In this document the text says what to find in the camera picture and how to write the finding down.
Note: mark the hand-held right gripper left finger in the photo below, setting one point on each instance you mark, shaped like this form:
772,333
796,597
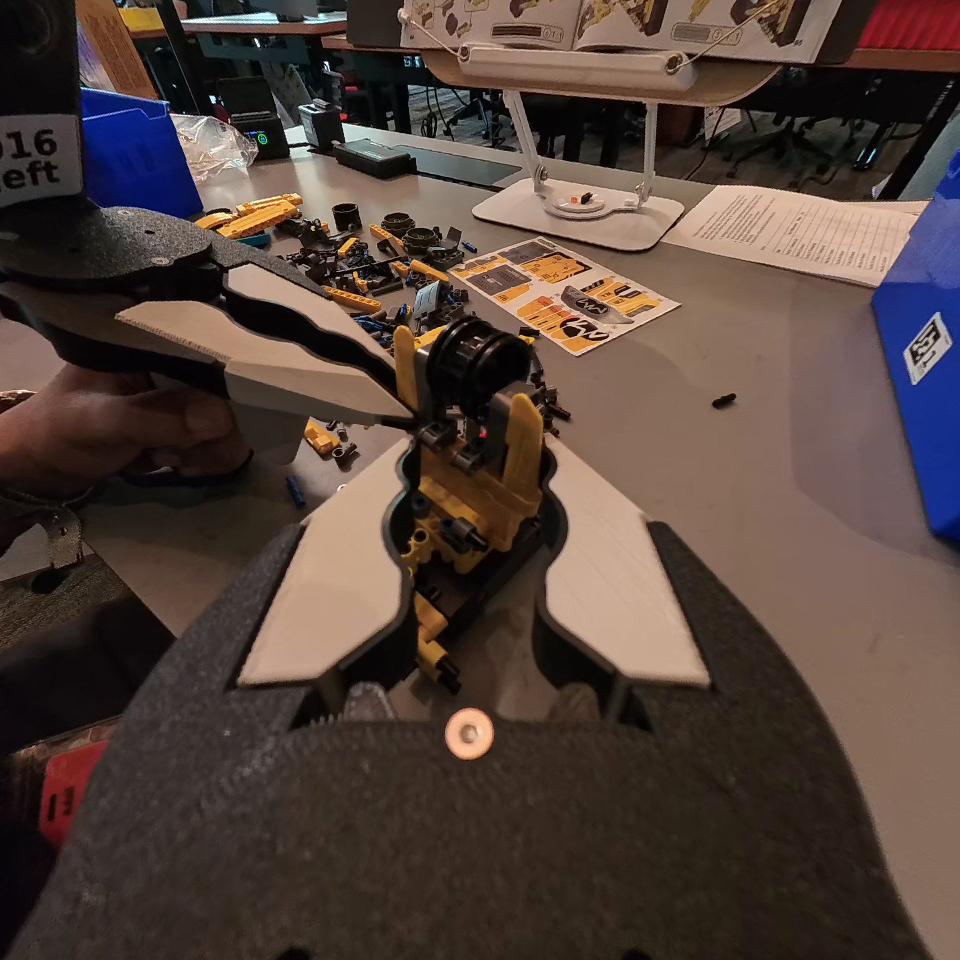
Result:
330,600

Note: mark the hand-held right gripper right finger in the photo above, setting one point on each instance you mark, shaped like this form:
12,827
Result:
622,600

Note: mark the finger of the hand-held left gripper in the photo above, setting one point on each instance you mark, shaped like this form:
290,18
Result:
300,382
300,304

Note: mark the black toy wheel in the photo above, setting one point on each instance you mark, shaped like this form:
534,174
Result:
465,352

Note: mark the yellow toy building model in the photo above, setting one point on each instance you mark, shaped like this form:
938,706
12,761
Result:
480,487

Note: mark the person's left hand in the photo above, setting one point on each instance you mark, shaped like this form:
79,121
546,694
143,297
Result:
90,427

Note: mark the pile of yellow black pieces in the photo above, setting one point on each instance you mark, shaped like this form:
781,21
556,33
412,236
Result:
352,298

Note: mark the small yellow connector piece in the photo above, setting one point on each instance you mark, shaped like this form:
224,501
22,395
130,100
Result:
321,437

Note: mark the small black round piece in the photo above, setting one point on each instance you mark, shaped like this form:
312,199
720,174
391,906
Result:
346,450

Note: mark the blue plastic storage bin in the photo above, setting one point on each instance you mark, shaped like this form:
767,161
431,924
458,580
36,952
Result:
922,450
135,165

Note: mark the yellow beam assembly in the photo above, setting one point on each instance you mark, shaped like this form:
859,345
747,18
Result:
251,217

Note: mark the black rubber tyre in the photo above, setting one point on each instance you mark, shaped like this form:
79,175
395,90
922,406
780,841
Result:
396,225
349,217
420,240

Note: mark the blue pin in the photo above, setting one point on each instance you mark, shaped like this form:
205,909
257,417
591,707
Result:
296,491

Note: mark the clear plastic bag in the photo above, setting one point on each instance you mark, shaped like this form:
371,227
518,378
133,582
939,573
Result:
210,150

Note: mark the black power brick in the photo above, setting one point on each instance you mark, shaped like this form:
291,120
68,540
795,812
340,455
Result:
375,159

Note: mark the small black box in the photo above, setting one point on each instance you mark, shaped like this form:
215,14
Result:
322,124

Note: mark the black charger with green light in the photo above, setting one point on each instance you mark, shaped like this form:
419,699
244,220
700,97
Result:
251,112

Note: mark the pile of black red pins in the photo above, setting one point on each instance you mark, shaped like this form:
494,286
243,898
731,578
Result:
556,411

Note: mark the single black connector pin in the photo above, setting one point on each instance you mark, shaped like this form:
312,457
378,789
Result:
724,400

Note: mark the yellow black sticker sheet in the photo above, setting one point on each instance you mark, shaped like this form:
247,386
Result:
525,292

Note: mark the white book stand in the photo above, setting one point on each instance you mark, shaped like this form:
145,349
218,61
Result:
600,217

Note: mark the building instruction booklet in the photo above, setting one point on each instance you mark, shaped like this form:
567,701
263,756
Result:
465,30

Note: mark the red object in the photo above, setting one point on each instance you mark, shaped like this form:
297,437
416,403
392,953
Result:
71,795

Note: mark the printed paper sheet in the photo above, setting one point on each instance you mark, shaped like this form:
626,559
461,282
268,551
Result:
787,232

